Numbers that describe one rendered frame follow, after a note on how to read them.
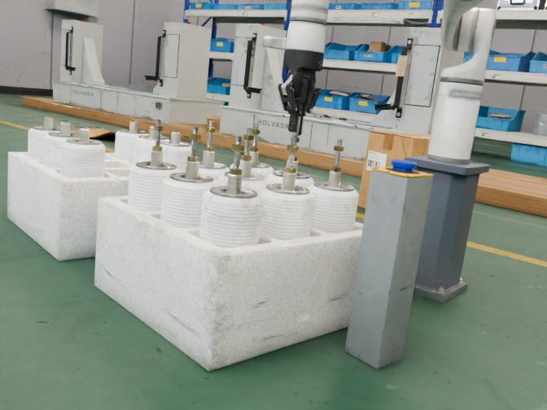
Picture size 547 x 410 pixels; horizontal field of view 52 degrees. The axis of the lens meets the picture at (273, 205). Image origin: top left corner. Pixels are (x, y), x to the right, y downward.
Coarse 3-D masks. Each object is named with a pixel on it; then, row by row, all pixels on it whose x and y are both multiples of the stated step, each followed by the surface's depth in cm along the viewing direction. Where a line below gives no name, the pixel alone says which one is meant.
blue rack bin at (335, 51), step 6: (330, 48) 638; (336, 48) 647; (342, 48) 656; (348, 48) 658; (354, 48) 653; (324, 54) 624; (330, 54) 619; (336, 54) 614; (342, 54) 610; (348, 54) 606; (354, 54) 614; (348, 60) 610; (354, 60) 618
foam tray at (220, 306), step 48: (96, 240) 107; (144, 240) 93; (192, 240) 84; (288, 240) 90; (336, 240) 95; (144, 288) 94; (192, 288) 83; (240, 288) 82; (288, 288) 89; (336, 288) 98; (192, 336) 84; (240, 336) 84; (288, 336) 92
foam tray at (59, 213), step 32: (32, 160) 136; (128, 160) 152; (32, 192) 132; (64, 192) 118; (96, 192) 122; (128, 192) 127; (32, 224) 133; (64, 224) 119; (96, 224) 124; (64, 256) 121
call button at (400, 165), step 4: (392, 160) 86; (396, 160) 86; (400, 160) 86; (404, 160) 87; (408, 160) 88; (392, 164) 86; (396, 164) 85; (400, 164) 85; (404, 164) 84; (408, 164) 84; (412, 164) 85; (416, 164) 85; (392, 168) 86; (396, 168) 85; (400, 168) 85; (404, 168) 85; (408, 168) 85; (412, 168) 85
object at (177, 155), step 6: (162, 144) 138; (162, 150) 137; (168, 150) 137; (174, 150) 137; (180, 150) 137; (186, 150) 138; (168, 156) 137; (174, 156) 137; (180, 156) 138; (186, 156) 139; (168, 162) 137; (174, 162) 137; (180, 162) 138; (180, 168) 138
